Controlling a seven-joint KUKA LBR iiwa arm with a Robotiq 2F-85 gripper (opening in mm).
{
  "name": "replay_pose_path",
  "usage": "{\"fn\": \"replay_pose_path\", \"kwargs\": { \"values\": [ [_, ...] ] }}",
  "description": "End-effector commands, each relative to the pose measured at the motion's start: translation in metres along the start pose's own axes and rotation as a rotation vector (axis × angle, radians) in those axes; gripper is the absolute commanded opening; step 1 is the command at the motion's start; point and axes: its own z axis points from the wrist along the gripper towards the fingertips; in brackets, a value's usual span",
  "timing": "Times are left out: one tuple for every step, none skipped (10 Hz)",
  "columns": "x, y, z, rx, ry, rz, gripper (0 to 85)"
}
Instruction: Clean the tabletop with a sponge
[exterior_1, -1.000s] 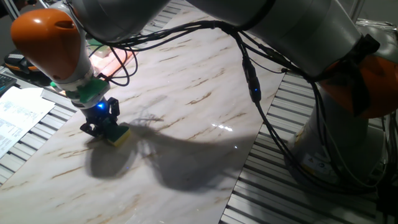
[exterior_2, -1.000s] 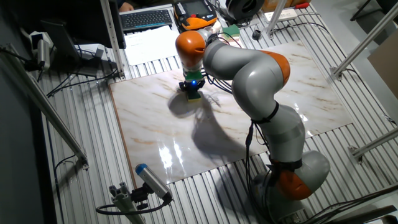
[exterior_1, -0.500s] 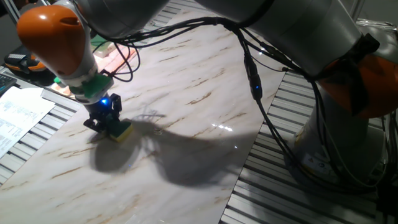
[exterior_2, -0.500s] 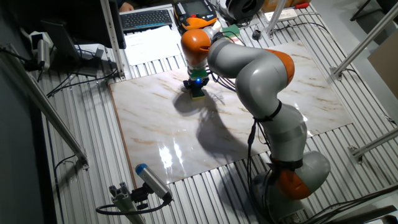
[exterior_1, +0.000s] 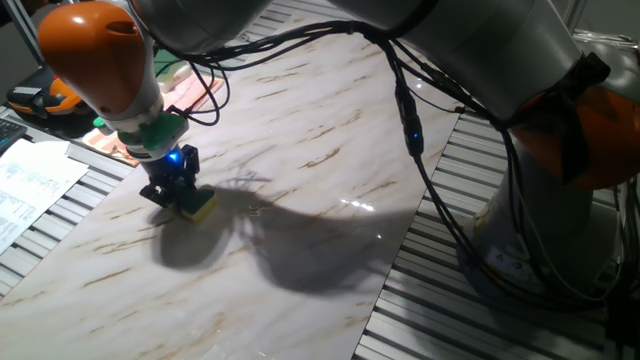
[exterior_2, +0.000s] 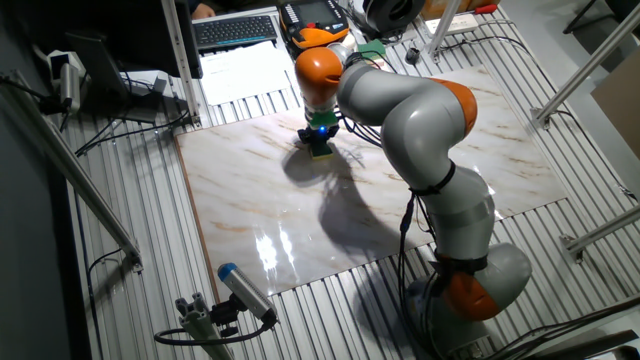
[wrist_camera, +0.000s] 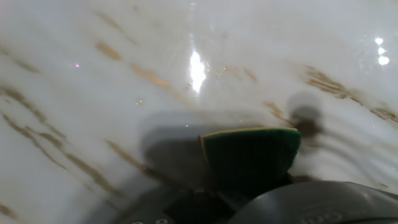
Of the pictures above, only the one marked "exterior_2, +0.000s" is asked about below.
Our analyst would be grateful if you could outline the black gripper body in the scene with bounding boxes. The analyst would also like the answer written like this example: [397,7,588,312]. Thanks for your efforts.
[304,123,337,147]

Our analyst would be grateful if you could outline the green yellow sponge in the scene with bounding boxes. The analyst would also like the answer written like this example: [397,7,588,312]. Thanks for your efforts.
[310,141,336,162]

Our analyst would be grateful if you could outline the green white sponge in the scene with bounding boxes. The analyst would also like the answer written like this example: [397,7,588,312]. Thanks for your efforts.
[355,38,388,60]

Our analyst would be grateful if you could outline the person hand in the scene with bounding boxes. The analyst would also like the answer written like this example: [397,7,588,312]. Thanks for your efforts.
[191,2,218,21]

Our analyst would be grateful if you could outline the marble pattern board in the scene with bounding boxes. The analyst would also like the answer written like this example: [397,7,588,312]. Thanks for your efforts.
[174,64,569,301]

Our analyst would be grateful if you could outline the white printed paper sheet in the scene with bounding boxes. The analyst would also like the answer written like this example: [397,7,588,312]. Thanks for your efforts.
[198,40,296,107]

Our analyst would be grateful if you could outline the orange black teach pendant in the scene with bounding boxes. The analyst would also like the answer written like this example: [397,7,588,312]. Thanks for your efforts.
[278,0,351,51]

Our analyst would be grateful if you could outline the black keyboard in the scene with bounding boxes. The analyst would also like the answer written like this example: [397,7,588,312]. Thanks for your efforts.
[192,14,279,51]

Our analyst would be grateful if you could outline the black round spool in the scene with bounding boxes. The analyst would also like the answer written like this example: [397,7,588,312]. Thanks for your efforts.
[349,0,427,41]

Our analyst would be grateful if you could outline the white power strip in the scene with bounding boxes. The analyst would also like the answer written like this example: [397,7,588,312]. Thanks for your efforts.
[423,13,480,36]

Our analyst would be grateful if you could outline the brown cardboard box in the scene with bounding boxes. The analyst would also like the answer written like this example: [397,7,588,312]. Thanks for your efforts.
[419,0,501,21]

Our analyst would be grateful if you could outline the black computer monitor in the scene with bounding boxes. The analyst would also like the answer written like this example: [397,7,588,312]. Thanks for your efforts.
[64,0,204,125]

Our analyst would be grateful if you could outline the aluminium profile stub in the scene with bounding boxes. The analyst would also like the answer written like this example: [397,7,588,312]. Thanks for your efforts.
[174,292,236,360]

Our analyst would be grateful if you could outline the brown cardboard panel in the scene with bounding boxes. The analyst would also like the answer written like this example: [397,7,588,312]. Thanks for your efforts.
[590,59,640,161]

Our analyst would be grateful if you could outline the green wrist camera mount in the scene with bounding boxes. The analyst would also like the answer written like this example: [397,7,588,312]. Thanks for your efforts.
[306,108,341,128]

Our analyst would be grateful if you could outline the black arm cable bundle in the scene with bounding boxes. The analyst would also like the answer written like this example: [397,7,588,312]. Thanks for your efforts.
[335,49,451,360]

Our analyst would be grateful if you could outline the aluminium frame post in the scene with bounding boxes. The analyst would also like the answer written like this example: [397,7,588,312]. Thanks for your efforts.
[159,0,202,129]
[423,0,464,64]

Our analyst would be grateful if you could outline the silver camera with blue cap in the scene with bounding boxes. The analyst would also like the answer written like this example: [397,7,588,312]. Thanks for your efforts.
[217,262,279,326]

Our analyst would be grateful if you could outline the black desk cables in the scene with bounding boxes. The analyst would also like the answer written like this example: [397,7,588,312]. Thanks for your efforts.
[74,107,191,157]

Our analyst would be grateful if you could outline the black camera ball mount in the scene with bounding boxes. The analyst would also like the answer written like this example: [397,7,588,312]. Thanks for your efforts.
[209,294,246,339]

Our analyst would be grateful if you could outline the black camera cable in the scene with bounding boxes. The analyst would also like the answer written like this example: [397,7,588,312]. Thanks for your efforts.
[153,319,276,347]

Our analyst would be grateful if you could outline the aluminium frame beam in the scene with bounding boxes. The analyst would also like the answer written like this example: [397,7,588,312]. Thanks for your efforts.
[0,69,145,274]
[559,204,640,264]
[529,2,640,130]

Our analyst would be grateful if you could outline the silver depth camera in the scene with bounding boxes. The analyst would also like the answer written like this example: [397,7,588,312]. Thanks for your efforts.
[47,49,89,114]

